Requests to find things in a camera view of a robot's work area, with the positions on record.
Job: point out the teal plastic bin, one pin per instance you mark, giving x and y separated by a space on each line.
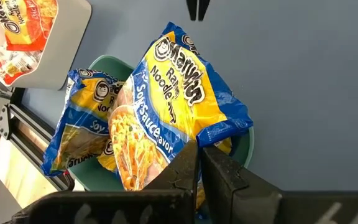
107 65

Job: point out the light wooden board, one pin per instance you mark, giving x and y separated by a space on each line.
20 174

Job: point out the white plastic bin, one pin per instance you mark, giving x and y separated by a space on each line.
67 46

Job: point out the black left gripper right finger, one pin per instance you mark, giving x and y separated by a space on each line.
259 205

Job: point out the orange chicken ramen pack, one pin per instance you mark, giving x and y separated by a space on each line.
26 21
14 65

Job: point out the black aluminium table frame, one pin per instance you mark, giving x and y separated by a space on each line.
33 124

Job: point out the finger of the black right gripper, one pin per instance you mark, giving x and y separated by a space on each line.
202 9
192 9

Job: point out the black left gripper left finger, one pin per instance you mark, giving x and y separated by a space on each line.
120 208

